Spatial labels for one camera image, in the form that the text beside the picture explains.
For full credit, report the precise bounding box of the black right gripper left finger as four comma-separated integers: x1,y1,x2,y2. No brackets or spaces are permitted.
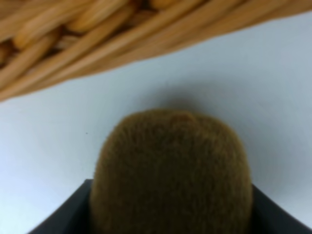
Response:
29,179,93,234

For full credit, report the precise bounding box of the orange wicker basket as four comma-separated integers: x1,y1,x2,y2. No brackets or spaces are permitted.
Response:
0,0,312,101

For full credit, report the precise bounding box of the brown kiwi fruit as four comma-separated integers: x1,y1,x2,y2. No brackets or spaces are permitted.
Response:
89,110,253,234

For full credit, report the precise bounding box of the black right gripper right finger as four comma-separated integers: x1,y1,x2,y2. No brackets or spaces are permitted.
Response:
250,185,312,234

